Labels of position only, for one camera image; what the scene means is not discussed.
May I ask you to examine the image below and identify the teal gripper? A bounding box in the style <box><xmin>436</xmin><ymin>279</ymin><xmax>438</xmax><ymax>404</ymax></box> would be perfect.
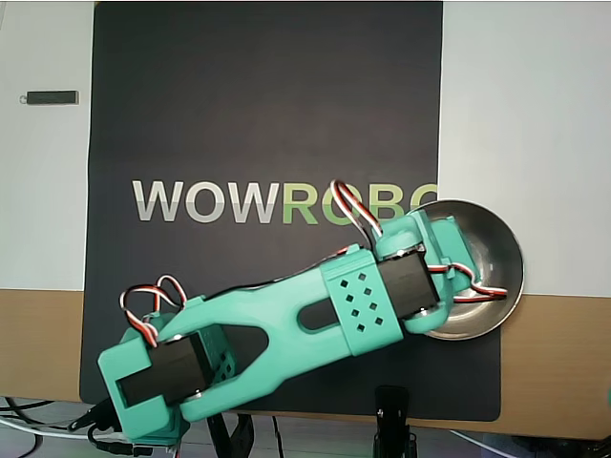
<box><xmin>451</xmin><ymin>271</ymin><xmax>481</xmax><ymax>302</ymax></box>

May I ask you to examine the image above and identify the metal bowl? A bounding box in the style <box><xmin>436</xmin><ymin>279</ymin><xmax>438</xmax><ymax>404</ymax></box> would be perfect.
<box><xmin>408</xmin><ymin>198</ymin><xmax>526</xmax><ymax>342</ymax></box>

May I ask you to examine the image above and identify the large white paper sheet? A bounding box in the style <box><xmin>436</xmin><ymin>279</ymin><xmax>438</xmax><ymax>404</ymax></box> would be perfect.
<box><xmin>436</xmin><ymin>0</ymin><xmax>611</xmax><ymax>298</ymax></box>

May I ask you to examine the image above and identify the black table clamp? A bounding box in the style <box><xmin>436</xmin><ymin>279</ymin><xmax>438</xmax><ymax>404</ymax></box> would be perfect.
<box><xmin>204</xmin><ymin>412</ymin><xmax>257</xmax><ymax>458</ymax></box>
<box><xmin>66</xmin><ymin>403</ymin><xmax>116</xmax><ymax>433</ymax></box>

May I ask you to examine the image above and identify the black WOWROBO printed mat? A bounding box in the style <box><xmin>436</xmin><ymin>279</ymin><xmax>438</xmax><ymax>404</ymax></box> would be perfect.
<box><xmin>78</xmin><ymin>1</ymin><xmax>502</xmax><ymax>424</ymax></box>

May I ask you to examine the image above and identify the black USB stick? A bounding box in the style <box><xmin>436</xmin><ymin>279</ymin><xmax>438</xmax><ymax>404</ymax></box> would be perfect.
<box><xmin>18</xmin><ymin>89</ymin><xmax>81</xmax><ymax>107</ymax></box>

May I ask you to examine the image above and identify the wrist servo cable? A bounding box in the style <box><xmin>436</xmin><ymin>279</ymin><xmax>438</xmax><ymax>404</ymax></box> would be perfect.
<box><xmin>331</xmin><ymin>178</ymin><xmax>508</xmax><ymax>305</ymax></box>

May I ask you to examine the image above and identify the thin black hanging cable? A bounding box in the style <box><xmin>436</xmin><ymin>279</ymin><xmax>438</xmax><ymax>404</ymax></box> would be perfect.
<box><xmin>270</xmin><ymin>414</ymin><xmax>287</xmax><ymax>458</ymax></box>

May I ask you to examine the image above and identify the elbow servo cable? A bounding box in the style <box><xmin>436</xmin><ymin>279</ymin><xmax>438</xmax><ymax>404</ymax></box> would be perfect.
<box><xmin>117</xmin><ymin>274</ymin><xmax>188</xmax><ymax>348</ymax></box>

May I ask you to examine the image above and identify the white floor cable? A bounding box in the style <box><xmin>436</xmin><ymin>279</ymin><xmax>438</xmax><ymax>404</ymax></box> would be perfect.
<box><xmin>0</xmin><ymin>414</ymin><xmax>58</xmax><ymax>436</ymax></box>

